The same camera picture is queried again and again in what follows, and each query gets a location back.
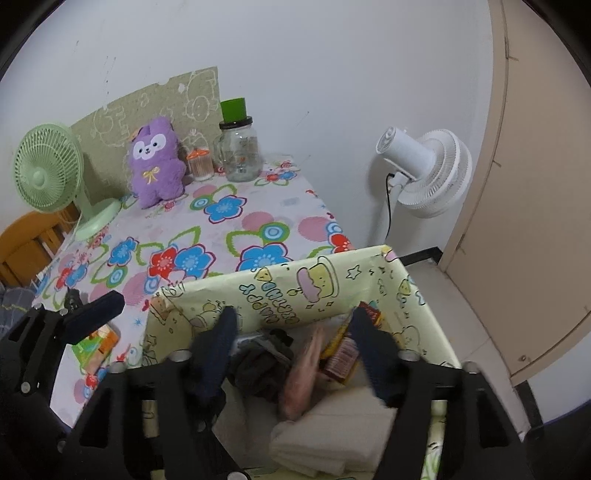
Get green orange tissue pack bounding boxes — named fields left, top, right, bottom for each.
left=71, top=323, right=119, bottom=375

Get black plastic bag bundle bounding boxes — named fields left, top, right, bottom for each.
left=226, top=329, right=294, bottom=404

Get pink wet wipes pack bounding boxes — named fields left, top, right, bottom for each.
left=280, top=326, right=325, bottom=421

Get white folded tissues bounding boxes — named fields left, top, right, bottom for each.
left=269, top=387, right=396, bottom=477

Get grey plaid bedding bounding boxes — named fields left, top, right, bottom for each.
left=0, top=286, right=35, bottom=335

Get beige door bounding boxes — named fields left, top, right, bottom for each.
left=447, top=1, right=590, bottom=384

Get yellow cartoon storage box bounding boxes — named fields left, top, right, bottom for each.
left=142, top=246, right=460, bottom=479

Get wooden bed headboard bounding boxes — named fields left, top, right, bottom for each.
left=0, top=203, right=80, bottom=287

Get floral tablecloth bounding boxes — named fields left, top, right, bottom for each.
left=35, top=155, right=353, bottom=367

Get purple plush toy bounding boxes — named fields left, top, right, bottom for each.
left=128, top=116, right=186, bottom=209

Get cotton swab container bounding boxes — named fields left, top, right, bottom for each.
left=186, top=148, right=214, bottom=181

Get white standing fan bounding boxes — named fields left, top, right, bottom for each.
left=367, top=126, right=474, bottom=254

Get green desk fan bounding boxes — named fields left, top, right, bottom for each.
left=13, top=123, right=121, bottom=241

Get glass mason jar mug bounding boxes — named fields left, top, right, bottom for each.
left=214, top=97, right=263, bottom=183

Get green cartoon wall mat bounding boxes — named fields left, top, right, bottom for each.
left=71, top=66, right=222, bottom=204

